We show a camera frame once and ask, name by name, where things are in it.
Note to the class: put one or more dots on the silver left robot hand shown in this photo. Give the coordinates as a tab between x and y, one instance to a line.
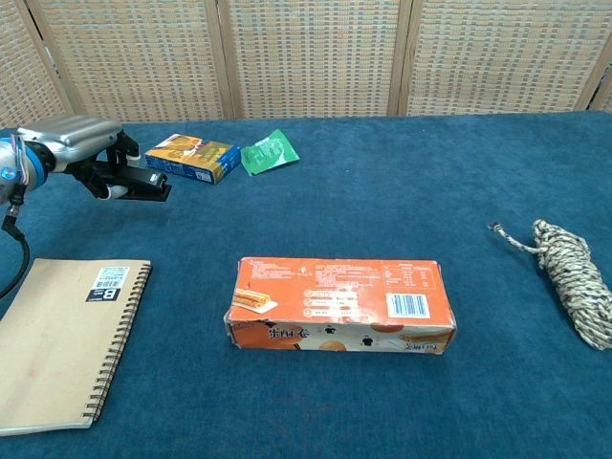
76	138

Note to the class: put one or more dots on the black stapler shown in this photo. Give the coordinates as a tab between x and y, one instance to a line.
146	181

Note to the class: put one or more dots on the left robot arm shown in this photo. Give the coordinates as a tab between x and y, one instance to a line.
19	167

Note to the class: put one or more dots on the yellow spiral notebook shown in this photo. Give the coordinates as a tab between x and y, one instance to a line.
62	334

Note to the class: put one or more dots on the blue and yellow box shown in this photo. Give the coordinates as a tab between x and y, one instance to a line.
196	158

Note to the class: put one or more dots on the green foil packet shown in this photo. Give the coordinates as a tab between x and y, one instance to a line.
268	153

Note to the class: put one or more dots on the woven folding screen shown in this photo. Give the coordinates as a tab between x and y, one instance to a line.
311	57

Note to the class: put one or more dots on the orange snack box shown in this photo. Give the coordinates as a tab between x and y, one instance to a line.
334	299

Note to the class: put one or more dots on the blue table cloth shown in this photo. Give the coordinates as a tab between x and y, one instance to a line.
334	406

